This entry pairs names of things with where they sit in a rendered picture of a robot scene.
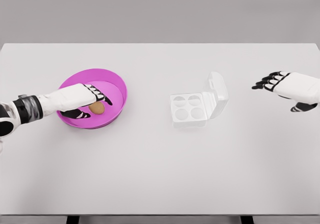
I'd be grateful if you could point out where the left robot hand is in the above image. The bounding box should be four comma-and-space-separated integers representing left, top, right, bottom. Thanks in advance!
57, 83, 113, 120

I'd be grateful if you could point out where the pink round bowl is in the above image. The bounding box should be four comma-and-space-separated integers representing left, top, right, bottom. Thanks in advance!
56, 68, 128, 130

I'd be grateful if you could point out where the clear plastic egg box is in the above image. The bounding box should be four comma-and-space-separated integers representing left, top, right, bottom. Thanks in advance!
169, 71, 230, 130

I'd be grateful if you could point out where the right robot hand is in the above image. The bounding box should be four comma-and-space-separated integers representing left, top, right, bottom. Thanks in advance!
251, 70, 316, 113

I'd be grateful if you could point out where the brown egg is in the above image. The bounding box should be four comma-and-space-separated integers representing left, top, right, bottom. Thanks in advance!
88, 101, 106, 115

